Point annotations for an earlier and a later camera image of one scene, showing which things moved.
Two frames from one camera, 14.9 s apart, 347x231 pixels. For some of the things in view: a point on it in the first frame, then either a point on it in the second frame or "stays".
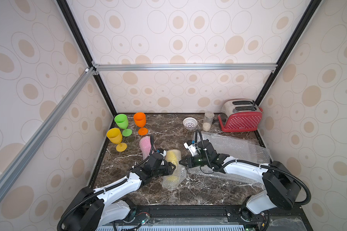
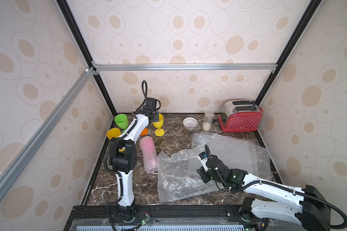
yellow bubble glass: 177,179 to 159,132
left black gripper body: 163,170 to 155,117
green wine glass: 122,121 stays
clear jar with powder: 208,116 stays
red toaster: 240,115 stays
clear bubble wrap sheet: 237,149 stays
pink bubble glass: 145,143 stays
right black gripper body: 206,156 to 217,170
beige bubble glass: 114,135 stays
